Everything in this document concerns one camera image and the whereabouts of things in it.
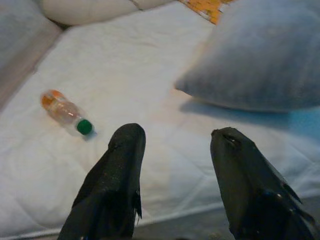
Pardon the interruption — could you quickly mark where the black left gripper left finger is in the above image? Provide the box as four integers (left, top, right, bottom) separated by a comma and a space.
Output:
57, 122, 147, 240

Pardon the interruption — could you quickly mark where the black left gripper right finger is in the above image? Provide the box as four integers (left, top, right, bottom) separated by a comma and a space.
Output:
210, 126, 317, 240

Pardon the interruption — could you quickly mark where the grey pillow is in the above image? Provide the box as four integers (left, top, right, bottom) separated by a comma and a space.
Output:
174, 0, 320, 113

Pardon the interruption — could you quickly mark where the yellow egg-print blanket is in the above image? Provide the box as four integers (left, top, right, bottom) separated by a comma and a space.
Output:
178, 0, 227, 26

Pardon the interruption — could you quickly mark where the grey quilted bed base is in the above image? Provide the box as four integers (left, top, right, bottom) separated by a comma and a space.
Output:
0, 194, 320, 240

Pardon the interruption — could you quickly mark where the clear plastic bottle green cap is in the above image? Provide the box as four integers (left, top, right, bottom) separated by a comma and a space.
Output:
39, 89, 95, 138

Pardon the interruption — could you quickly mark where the white quilted mattress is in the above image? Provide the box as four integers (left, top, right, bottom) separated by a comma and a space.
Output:
0, 2, 320, 237

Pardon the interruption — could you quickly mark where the beige bolster pillow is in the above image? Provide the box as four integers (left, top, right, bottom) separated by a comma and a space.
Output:
41, 0, 183, 27

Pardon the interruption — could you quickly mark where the grey printed headboard cushion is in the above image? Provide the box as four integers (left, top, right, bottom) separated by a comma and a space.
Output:
0, 0, 63, 106

